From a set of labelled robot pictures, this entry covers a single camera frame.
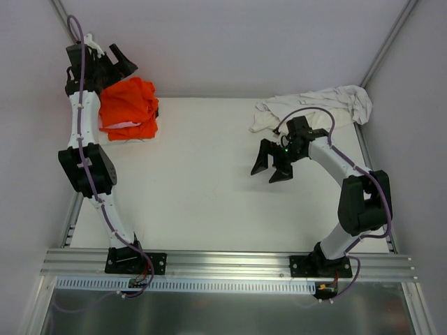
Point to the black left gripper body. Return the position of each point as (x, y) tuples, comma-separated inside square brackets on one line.
[(105, 65)]

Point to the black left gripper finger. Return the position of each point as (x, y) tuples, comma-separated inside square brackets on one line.
[(113, 78), (123, 65)]

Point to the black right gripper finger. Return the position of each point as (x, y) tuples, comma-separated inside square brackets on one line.
[(281, 175), (266, 150)]

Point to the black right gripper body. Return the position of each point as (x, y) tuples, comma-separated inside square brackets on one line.
[(278, 159)]

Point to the orange t shirt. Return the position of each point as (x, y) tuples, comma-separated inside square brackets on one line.
[(145, 131), (128, 103)]

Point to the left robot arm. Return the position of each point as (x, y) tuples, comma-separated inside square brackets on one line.
[(87, 166)]

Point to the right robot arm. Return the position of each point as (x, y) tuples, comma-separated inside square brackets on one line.
[(364, 204)]

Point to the folded orange t shirt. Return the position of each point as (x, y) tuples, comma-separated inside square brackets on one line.
[(145, 131)]

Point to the crumpled white t shirt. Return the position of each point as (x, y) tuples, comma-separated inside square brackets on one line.
[(347, 104)]

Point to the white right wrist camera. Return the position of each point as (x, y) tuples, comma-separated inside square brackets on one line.
[(283, 140)]

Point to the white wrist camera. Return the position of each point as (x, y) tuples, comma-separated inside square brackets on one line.
[(89, 41), (283, 140)]

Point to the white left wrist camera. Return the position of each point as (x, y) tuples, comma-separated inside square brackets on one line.
[(89, 41)]

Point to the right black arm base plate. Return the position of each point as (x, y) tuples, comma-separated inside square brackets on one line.
[(306, 266)]

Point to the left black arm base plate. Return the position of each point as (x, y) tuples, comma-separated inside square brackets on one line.
[(157, 263)]

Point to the right corner frame post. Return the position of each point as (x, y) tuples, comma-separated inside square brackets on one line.
[(400, 22)]

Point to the white slotted cable duct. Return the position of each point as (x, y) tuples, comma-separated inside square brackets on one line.
[(188, 285)]

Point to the aluminium mounting rail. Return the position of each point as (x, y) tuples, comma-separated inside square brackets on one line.
[(374, 267)]

